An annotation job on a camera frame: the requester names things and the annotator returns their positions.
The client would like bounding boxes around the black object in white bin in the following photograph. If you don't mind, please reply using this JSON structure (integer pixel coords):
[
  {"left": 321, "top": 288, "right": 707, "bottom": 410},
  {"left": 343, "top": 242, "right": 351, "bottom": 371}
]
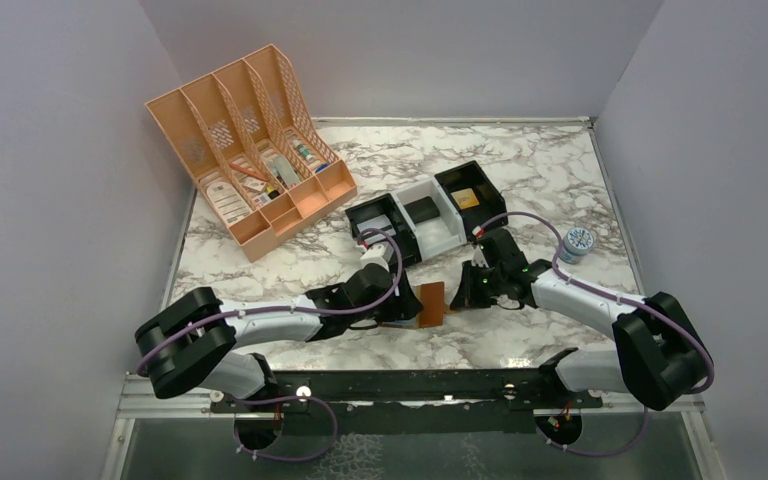
[{"left": 404, "top": 196, "right": 440, "bottom": 225}]

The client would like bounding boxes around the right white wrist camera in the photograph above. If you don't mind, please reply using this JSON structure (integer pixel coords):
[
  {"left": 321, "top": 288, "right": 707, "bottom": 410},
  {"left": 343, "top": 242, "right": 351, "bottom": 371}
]
[{"left": 471, "top": 245, "right": 489, "bottom": 268}]

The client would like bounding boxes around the black bin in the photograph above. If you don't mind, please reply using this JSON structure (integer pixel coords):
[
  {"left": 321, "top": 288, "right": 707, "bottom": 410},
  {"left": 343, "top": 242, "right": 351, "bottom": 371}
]
[
  {"left": 345, "top": 194, "right": 421, "bottom": 267},
  {"left": 434, "top": 161, "right": 508, "bottom": 242}
]

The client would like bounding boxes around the gold card in black bin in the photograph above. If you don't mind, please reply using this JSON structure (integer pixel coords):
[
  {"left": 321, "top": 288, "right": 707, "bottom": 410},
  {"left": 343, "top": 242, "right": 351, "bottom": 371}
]
[{"left": 451, "top": 188, "right": 480, "bottom": 211}]

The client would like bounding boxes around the white bin middle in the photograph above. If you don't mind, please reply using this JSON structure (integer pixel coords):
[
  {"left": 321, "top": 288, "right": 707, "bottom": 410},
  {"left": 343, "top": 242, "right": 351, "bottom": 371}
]
[{"left": 392, "top": 177, "right": 466, "bottom": 261}]

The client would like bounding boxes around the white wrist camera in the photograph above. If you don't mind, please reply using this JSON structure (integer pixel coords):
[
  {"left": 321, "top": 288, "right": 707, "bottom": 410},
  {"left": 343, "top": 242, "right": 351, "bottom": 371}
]
[
  {"left": 471, "top": 245, "right": 489, "bottom": 268},
  {"left": 360, "top": 242, "right": 393, "bottom": 271}
]

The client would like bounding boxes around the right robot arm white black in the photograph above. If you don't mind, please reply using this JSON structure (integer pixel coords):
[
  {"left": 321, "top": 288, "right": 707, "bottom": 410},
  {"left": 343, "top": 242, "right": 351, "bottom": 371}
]
[{"left": 450, "top": 229, "right": 712, "bottom": 411}]

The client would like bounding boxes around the brown leather card holder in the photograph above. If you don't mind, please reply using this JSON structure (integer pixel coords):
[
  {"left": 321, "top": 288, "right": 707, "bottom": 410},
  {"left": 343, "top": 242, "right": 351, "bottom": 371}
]
[{"left": 378, "top": 281, "right": 451, "bottom": 330}]

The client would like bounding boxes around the white card in black bin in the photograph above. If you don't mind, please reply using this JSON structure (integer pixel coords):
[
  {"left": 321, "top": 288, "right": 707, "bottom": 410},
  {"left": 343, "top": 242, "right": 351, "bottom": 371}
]
[{"left": 357, "top": 215, "right": 395, "bottom": 244}]

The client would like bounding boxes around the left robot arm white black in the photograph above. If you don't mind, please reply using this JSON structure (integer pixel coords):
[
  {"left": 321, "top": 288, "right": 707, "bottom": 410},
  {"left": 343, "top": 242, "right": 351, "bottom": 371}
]
[{"left": 135, "top": 264, "right": 423, "bottom": 411}]

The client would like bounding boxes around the black bin left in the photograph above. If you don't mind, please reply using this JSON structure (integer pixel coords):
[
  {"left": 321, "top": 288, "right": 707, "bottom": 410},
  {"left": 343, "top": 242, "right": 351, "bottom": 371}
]
[{"left": 345, "top": 194, "right": 421, "bottom": 267}]

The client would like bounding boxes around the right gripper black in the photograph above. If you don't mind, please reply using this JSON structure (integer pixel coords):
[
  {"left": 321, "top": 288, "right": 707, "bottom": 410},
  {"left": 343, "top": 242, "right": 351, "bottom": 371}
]
[{"left": 451, "top": 259, "right": 505, "bottom": 309}]

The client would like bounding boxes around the black bin right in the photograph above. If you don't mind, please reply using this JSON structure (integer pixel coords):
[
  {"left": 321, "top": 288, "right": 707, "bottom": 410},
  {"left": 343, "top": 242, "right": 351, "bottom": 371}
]
[{"left": 434, "top": 161, "right": 508, "bottom": 242}]

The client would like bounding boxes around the blue white small jar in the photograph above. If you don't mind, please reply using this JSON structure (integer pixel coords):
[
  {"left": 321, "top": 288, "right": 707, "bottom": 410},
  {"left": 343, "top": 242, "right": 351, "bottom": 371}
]
[{"left": 558, "top": 227, "right": 596, "bottom": 265}]

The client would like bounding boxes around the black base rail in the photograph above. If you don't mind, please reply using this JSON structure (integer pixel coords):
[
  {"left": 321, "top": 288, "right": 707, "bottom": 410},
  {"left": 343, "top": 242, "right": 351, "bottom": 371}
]
[{"left": 210, "top": 368, "right": 602, "bottom": 436}]

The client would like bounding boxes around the orange plastic file organizer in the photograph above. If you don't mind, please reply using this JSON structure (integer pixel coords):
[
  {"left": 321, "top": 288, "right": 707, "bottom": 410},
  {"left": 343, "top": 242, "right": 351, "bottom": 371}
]
[{"left": 146, "top": 45, "right": 358, "bottom": 262}]

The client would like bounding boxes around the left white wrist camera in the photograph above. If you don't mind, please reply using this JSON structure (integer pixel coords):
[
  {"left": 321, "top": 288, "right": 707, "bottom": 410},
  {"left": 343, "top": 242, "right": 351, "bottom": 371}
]
[{"left": 360, "top": 242, "right": 393, "bottom": 271}]

